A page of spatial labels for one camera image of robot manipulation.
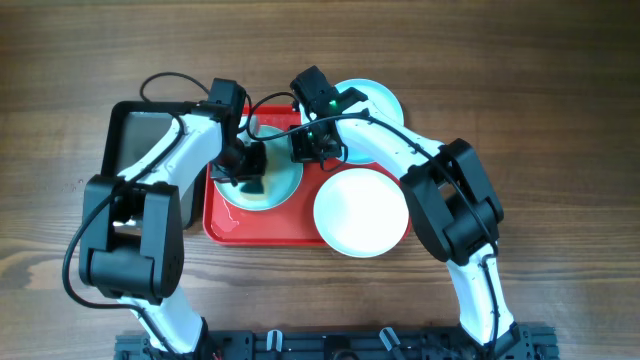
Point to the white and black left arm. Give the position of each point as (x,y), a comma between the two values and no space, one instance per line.
(131,237)

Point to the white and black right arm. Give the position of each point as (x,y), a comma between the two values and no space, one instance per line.
(453,207)

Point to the white plate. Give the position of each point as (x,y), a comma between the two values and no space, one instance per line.
(360,213)

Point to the black water tray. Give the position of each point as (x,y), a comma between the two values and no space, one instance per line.
(134,128)

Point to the pale green plate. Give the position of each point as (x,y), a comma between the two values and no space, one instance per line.
(281,180)

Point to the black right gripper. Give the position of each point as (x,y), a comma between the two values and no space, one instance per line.
(301,154)

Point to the pale blue rear plate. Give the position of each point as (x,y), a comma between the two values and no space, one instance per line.
(383,100)

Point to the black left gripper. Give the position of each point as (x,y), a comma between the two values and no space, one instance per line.
(257,168)

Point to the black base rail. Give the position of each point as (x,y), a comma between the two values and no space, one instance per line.
(522,341)

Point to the red plastic tray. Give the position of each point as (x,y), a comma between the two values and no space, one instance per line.
(289,224)

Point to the green and yellow sponge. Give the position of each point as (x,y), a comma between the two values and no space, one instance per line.
(254,186)

